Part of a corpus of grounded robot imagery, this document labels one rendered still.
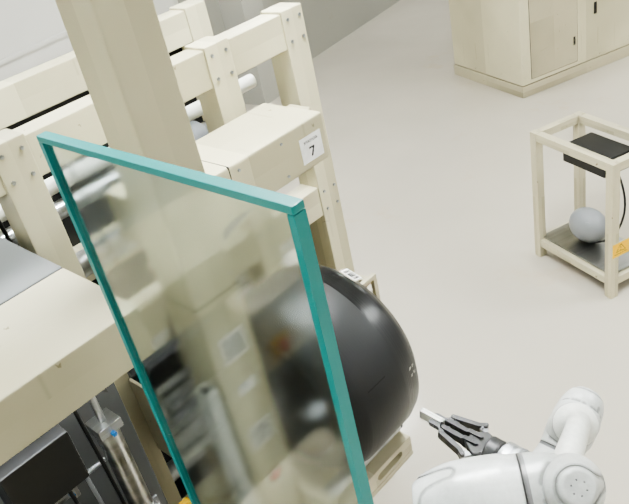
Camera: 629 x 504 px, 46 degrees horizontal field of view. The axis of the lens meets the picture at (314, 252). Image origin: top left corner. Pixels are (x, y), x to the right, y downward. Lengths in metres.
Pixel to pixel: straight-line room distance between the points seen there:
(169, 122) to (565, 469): 0.96
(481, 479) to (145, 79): 0.94
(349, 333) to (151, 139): 0.74
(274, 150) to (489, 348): 2.17
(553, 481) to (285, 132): 1.24
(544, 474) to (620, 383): 2.49
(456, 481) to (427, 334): 2.80
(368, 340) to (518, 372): 1.96
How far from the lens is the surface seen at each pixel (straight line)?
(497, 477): 1.32
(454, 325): 4.13
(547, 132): 4.27
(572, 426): 1.75
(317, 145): 2.22
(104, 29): 1.44
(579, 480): 1.30
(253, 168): 2.06
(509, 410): 3.64
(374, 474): 2.29
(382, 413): 1.99
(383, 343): 1.97
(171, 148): 1.55
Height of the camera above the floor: 2.58
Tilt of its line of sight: 31 degrees down
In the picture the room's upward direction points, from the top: 13 degrees counter-clockwise
